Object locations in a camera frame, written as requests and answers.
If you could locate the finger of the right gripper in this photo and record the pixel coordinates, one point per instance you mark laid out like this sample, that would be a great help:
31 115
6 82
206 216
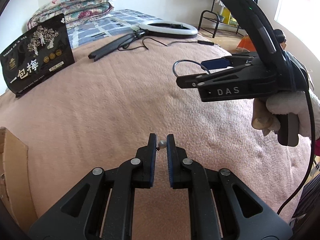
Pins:
228 61
220 76

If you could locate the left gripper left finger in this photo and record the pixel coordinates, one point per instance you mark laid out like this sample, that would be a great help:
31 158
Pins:
100 205

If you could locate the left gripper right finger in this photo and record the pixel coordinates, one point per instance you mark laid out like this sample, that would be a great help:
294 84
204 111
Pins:
221 206

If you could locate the white pearl earring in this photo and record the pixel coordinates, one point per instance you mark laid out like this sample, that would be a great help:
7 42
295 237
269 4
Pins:
162 144

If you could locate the white gloved right hand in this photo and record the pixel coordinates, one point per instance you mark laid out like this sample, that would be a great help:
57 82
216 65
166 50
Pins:
265 112

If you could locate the orange cloth covered table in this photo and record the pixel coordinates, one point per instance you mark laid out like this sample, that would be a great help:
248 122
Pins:
246 45

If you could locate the black clothes rack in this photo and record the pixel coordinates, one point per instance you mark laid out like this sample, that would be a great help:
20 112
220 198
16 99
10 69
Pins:
211 20

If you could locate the yellow box on rack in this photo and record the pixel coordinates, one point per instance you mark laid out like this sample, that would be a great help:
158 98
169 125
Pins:
227 18

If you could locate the open cardboard box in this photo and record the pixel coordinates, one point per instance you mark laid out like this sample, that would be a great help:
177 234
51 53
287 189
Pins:
15 188

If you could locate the blue checked bed sheet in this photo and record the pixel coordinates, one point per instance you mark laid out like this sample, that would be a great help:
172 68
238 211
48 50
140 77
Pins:
118 22

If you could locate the folded floral quilt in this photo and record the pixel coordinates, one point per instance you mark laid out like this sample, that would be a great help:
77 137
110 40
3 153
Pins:
75 12

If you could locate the black snack bag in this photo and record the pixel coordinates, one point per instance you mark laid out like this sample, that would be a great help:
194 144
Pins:
36 55

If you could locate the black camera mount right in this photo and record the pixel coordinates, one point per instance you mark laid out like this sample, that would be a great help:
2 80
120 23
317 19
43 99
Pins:
270 53

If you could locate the white ring light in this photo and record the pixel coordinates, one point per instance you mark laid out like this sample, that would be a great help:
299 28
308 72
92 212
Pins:
170 29

